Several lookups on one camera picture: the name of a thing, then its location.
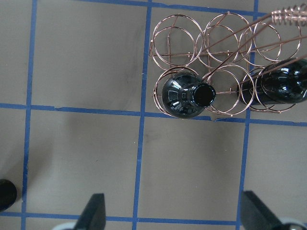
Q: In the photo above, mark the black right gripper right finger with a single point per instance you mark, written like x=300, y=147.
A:
x=255, y=215

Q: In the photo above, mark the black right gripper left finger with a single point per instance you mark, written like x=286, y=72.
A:
x=93, y=216

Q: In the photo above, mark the dark wine bottle being placed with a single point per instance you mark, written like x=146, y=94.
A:
x=8, y=194

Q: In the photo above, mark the dark bottle in basket rear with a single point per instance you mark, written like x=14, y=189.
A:
x=276, y=84

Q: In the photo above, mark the dark bottle in basket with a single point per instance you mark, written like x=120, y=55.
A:
x=185, y=96
x=276, y=84

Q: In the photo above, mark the dark bottle in basket front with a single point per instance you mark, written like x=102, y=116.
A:
x=185, y=96

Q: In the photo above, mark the copper wire wine basket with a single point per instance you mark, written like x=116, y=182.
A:
x=226, y=51

